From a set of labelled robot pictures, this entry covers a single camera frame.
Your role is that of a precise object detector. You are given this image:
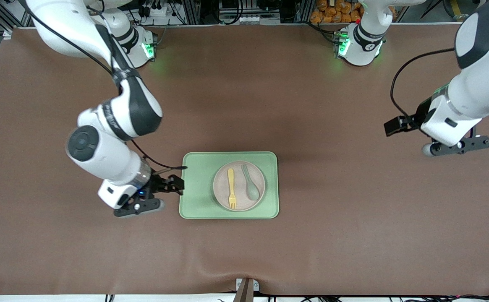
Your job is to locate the round beige plate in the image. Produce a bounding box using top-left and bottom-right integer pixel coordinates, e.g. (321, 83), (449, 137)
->
(213, 161), (266, 212)

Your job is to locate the yellow plastic fork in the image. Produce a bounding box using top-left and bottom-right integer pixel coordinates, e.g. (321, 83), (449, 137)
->
(228, 168), (237, 209)

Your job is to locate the green plastic spoon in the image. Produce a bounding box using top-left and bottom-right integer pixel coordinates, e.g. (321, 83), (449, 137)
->
(241, 164), (260, 200)

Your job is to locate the light green rectangular tray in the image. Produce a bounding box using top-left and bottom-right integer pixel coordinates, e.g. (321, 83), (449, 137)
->
(179, 151), (280, 219)

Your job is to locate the grey metal beam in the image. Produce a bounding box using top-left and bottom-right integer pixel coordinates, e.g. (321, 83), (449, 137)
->
(233, 279), (255, 302)

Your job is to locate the pile of orange packets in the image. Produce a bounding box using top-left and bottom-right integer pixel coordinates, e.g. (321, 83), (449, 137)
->
(309, 0), (398, 23)

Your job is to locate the brown table mat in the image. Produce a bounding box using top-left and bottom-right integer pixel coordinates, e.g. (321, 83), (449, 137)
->
(0, 24), (489, 296)

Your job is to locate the white power strip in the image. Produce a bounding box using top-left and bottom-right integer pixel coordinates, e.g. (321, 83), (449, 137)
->
(139, 0), (173, 17)

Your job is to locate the white terminal strip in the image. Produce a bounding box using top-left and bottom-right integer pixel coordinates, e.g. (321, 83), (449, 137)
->
(221, 15), (266, 25)

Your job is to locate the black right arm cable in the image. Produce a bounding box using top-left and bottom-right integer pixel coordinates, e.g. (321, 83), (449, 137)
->
(20, 0), (188, 170)

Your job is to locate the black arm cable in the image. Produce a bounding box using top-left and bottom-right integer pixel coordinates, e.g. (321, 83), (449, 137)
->
(20, 0), (188, 170)
(390, 47), (457, 120)

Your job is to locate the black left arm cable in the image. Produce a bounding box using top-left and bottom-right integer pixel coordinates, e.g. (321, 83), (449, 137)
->
(390, 47), (457, 120)

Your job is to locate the grey metal table bracket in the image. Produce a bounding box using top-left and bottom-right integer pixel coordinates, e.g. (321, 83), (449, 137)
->
(236, 278), (260, 292)

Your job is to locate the aluminium frame post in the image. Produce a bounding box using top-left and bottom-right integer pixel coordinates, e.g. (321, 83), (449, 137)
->
(183, 0), (201, 25)
(295, 0), (313, 23)

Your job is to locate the aluminium frame strut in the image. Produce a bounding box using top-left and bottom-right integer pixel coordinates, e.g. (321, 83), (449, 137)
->
(0, 0), (33, 33)

